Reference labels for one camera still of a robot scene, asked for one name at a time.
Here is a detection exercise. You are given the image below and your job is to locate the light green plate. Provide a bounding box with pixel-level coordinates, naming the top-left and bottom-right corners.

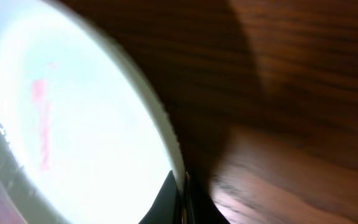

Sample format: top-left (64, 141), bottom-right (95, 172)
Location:
top-left (0, 1), bottom-right (187, 224)

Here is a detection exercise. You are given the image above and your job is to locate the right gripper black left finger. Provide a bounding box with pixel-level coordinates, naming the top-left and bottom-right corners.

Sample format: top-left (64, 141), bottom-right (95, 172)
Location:
top-left (139, 171), bottom-right (181, 224)

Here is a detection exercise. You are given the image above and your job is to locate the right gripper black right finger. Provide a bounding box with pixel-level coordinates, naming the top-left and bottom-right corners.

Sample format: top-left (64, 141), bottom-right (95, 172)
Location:
top-left (185, 172), bottom-right (229, 224)

